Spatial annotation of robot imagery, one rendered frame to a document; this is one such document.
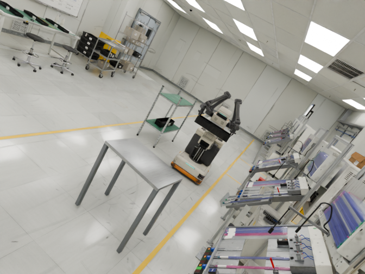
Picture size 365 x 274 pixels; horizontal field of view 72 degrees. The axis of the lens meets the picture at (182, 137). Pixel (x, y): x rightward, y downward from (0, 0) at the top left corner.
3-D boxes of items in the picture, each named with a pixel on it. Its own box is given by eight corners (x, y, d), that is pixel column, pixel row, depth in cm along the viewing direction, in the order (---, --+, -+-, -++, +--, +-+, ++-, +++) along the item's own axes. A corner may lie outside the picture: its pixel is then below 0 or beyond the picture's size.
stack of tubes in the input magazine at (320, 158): (310, 177, 269) (327, 157, 261) (306, 166, 316) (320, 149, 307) (321, 184, 266) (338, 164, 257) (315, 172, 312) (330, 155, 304)
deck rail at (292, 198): (240, 203, 297) (239, 198, 297) (240, 203, 299) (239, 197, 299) (306, 200, 270) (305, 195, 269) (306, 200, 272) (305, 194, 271)
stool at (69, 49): (45, 65, 559) (53, 41, 542) (57, 63, 608) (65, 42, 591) (67, 77, 566) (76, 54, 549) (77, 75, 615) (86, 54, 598)
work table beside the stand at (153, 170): (106, 192, 297) (135, 137, 273) (147, 234, 272) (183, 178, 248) (74, 203, 257) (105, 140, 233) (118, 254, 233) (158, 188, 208)
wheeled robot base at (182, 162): (180, 155, 502) (186, 145, 495) (206, 173, 493) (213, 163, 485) (169, 165, 439) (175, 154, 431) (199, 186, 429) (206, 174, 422)
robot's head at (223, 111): (219, 110, 417) (221, 104, 404) (230, 116, 414) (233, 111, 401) (215, 115, 410) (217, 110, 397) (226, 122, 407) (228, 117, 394)
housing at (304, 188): (302, 201, 273) (300, 188, 272) (299, 187, 318) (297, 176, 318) (310, 200, 270) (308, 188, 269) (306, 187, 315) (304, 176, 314)
